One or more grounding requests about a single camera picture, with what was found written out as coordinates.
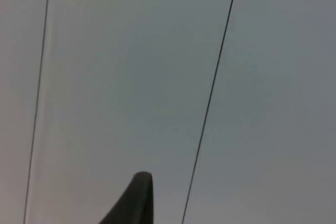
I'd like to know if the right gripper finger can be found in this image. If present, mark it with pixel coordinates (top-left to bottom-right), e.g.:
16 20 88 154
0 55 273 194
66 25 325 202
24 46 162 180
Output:
98 171 154 224

